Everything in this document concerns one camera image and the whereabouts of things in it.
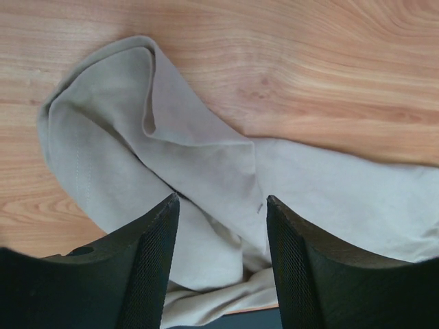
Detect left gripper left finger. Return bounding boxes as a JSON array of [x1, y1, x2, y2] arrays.
[[1, 195, 180, 328]]

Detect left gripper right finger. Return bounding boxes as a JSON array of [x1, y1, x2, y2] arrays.
[[267, 196, 438, 328]]

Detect beige t shirt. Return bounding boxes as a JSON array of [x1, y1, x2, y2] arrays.
[[37, 36, 438, 328]]

